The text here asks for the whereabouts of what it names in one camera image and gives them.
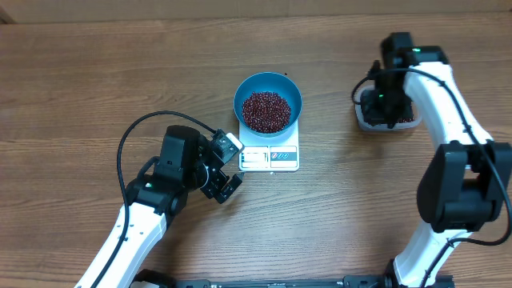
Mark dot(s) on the clear plastic food container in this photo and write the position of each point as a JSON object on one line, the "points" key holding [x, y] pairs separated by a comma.
{"points": [[402, 125]]}

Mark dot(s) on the white digital kitchen scale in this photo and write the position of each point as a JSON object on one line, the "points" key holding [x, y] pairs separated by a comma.
{"points": [[269, 152]]}

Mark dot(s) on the teal round bowl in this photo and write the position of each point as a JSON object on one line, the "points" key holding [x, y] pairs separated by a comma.
{"points": [[273, 82]]}

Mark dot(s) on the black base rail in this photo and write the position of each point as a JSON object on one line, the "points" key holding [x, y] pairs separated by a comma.
{"points": [[276, 283]]}

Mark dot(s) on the red adzuki beans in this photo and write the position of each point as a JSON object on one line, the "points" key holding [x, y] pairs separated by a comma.
{"points": [[267, 112]]}

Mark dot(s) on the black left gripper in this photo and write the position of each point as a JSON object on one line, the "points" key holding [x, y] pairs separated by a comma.
{"points": [[218, 180]]}

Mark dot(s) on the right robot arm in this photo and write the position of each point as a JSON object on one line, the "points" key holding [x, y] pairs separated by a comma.
{"points": [[465, 184]]}

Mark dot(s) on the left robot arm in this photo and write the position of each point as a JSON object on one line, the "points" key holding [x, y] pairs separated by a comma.
{"points": [[188, 161]]}

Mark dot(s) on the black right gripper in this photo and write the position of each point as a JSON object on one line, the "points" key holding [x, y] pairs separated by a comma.
{"points": [[374, 116]]}

